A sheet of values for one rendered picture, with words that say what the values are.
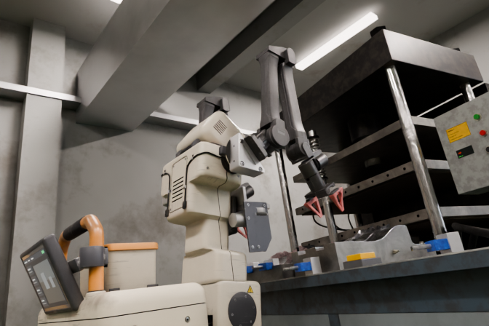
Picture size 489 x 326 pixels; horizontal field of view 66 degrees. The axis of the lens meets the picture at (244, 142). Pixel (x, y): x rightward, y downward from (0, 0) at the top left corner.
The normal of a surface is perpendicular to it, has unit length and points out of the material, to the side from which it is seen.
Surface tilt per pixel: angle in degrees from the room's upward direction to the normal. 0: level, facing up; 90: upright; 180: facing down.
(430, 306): 90
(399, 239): 90
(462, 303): 90
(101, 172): 90
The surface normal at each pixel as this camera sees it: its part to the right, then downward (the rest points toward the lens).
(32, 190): 0.62, -0.36
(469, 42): -0.78, -0.13
